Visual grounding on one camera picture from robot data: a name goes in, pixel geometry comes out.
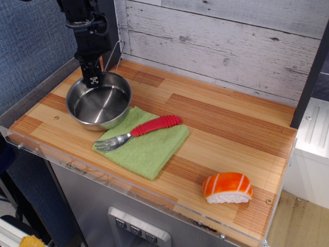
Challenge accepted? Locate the green folded cloth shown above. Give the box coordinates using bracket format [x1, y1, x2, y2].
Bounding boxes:
[93, 107, 189, 180]

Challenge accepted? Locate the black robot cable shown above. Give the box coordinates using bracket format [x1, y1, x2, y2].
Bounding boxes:
[92, 11, 109, 37]

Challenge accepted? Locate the stainless steel pot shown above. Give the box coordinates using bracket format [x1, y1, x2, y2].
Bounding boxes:
[65, 40, 133, 132]

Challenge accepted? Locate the silver button control panel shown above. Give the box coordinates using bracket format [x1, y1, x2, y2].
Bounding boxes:
[107, 206, 172, 246]

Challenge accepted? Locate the black left frame post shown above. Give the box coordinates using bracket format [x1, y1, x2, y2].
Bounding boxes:
[99, 0, 121, 71]

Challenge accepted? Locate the red handled metal fork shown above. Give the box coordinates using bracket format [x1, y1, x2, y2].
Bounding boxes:
[94, 115, 182, 152]

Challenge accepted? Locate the orange salmon sushi toy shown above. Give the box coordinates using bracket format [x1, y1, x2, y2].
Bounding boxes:
[202, 172, 254, 204]

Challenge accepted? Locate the yellow black bag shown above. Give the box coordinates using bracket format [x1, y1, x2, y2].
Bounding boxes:
[1, 219, 47, 247]

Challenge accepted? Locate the clear acrylic table guard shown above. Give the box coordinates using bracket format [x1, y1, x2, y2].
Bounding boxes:
[1, 127, 267, 246]

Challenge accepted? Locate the stainless steel cabinet front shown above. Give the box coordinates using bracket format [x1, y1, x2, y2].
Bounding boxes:
[50, 162, 247, 247]

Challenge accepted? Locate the black frame post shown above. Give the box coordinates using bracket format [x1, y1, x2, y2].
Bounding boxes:
[290, 23, 328, 129]
[99, 0, 121, 71]

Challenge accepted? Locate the black right frame post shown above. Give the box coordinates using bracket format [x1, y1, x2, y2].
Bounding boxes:
[290, 23, 328, 129]

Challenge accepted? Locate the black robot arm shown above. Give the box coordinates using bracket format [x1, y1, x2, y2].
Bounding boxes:
[58, 1, 112, 89]

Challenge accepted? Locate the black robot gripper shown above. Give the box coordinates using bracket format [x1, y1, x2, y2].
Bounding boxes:
[73, 22, 109, 89]

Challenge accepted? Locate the white aluminium side block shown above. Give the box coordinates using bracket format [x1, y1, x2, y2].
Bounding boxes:
[296, 97, 328, 158]

